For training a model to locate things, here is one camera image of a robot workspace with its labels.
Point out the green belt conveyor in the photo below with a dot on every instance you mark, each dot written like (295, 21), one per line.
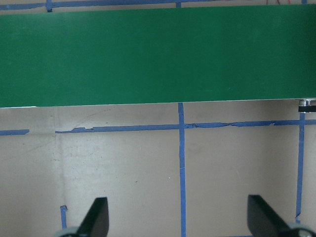
(158, 56)

